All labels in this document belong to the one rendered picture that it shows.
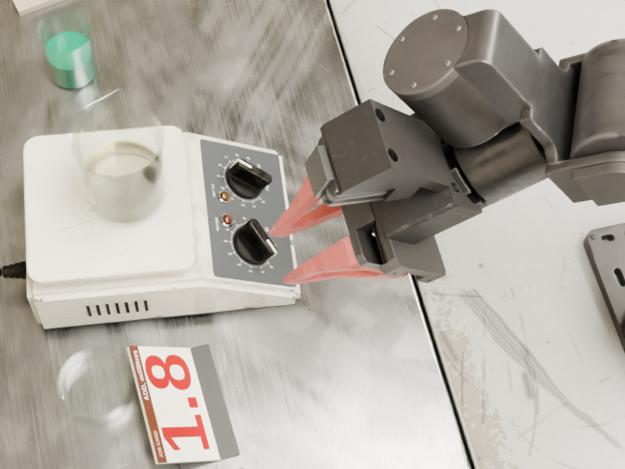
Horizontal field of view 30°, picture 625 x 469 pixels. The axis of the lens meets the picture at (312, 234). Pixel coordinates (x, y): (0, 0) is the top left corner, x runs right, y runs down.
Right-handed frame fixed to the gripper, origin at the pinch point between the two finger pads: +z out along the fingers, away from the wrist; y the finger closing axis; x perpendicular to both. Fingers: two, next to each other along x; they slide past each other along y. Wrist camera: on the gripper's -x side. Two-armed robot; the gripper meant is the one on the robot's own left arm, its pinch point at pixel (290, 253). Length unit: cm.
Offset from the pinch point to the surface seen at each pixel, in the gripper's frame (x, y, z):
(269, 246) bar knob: 5.1, -3.3, 4.8
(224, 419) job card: 4.9, 7.6, 12.4
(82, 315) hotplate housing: -2.1, -2.1, 17.7
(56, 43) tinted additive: 1.2, -26.5, 17.2
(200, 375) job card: 4.5, 3.9, 13.4
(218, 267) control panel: 2.2, -2.4, 7.7
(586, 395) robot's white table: 22.6, 12.6, -8.5
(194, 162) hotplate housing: 2.7, -11.2, 7.7
